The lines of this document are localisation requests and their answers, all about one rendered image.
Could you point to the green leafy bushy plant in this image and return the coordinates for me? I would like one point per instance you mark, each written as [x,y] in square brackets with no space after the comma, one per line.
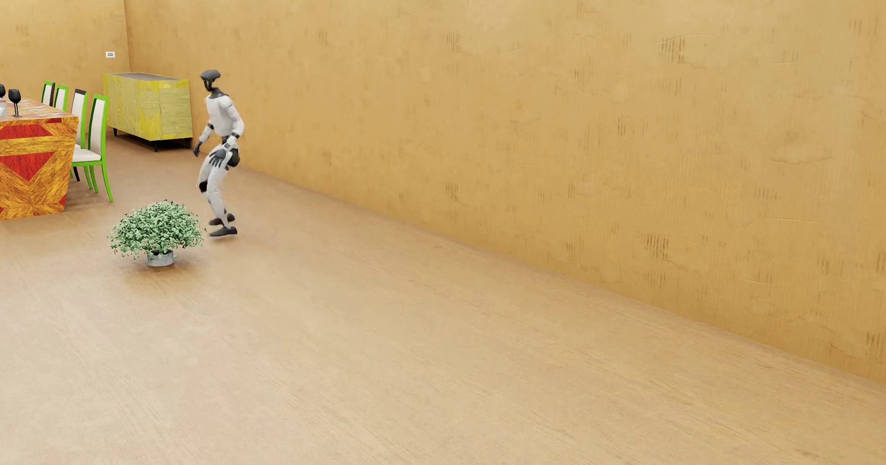
[156,227]

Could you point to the grey metal plant pot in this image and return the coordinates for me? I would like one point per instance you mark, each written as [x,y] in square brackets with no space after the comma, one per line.
[160,259]

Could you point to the robot left leg white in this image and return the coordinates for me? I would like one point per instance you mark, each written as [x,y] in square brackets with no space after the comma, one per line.
[210,177]

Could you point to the robot leg white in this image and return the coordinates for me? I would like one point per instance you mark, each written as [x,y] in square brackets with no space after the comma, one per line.
[225,210]
[210,177]

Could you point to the robot white torso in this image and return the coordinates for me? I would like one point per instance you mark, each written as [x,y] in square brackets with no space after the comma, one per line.
[223,115]

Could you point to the robot right leg white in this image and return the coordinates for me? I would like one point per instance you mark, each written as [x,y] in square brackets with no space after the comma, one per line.
[225,210]

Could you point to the robot right foot black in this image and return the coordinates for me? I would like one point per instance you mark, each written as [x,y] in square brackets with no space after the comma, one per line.
[229,218]

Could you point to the robot foot black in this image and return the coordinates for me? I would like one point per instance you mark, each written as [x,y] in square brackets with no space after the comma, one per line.
[229,218]
[223,231]

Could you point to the yellow green wooden sideboard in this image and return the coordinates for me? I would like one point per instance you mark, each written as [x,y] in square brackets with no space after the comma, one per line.
[149,107]

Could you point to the robot dark grey head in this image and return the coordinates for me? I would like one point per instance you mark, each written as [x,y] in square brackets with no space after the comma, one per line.
[210,78]

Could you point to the robot left foot black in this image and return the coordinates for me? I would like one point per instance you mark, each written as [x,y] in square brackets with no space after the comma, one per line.
[223,231]

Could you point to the green white dining chair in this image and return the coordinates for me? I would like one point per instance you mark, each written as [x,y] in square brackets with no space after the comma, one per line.
[48,93]
[61,97]
[79,111]
[95,143]

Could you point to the orange red patterned dining table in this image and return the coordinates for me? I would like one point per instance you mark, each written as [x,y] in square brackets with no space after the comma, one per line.
[33,160]

